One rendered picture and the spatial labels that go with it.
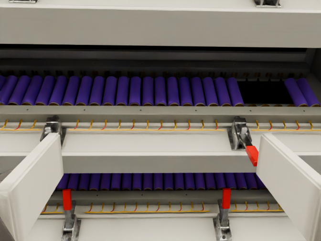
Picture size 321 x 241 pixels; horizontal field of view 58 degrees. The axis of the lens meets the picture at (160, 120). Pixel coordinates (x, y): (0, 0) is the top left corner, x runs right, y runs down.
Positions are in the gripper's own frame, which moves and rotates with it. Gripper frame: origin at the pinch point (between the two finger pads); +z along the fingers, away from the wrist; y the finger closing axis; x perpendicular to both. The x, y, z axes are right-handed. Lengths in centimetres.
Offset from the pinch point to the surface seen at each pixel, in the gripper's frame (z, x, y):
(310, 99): 28.0, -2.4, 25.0
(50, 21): 17.4, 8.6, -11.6
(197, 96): 28.2, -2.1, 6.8
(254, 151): 16.5, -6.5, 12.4
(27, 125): 24.6, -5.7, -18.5
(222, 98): 28.1, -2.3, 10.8
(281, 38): 18.3, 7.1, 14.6
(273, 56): 35.5, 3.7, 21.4
